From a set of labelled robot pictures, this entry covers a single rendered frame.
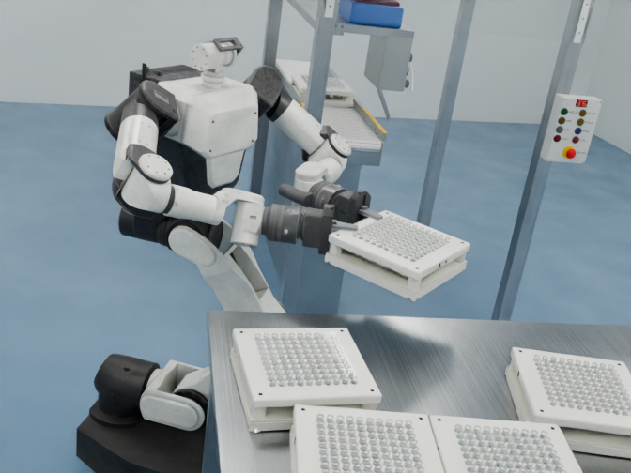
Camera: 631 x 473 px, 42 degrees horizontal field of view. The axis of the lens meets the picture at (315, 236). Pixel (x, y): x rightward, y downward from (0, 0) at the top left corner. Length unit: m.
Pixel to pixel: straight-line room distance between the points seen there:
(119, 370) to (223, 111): 0.93
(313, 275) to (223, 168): 1.44
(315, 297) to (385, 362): 1.85
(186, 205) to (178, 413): 0.89
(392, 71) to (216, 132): 1.19
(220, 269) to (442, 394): 0.82
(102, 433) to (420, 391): 1.24
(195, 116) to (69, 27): 4.27
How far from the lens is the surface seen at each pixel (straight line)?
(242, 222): 1.92
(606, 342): 2.13
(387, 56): 3.16
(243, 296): 2.34
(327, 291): 3.63
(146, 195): 1.83
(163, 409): 2.58
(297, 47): 6.64
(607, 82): 7.76
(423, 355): 1.86
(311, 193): 2.11
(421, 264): 1.83
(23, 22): 6.32
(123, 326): 3.53
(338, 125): 3.40
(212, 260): 2.29
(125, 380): 2.63
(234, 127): 2.18
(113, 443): 2.64
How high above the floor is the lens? 1.82
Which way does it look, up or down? 24 degrees down
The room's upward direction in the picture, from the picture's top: 8 degrees clockwise
